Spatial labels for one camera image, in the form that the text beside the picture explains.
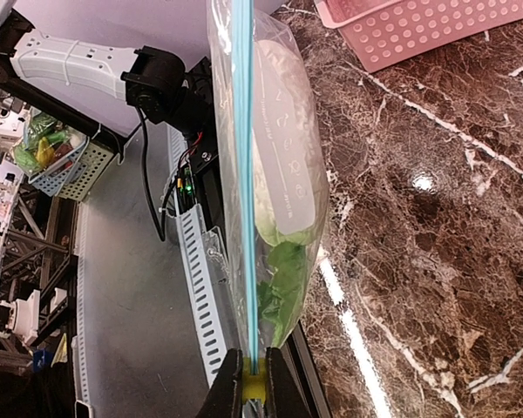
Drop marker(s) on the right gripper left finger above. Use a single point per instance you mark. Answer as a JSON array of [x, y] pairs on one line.
[[224, 398]]

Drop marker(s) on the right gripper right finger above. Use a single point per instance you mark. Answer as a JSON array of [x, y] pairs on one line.
[[283, 399]]

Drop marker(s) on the green toy lettuce leaf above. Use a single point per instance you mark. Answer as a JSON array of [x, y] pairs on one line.
[[281, 296]]

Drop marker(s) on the white toy bun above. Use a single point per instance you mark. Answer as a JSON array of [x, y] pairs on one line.
[[291, 186]]

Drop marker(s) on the pink perforated plastic basket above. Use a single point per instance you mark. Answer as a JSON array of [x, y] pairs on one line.
[[384, 33]]

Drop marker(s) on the background basket of toys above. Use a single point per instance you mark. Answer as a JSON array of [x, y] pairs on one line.
[[58, 160]]

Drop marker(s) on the white slotted cable duct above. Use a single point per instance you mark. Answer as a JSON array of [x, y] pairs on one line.
[[191, 231]]

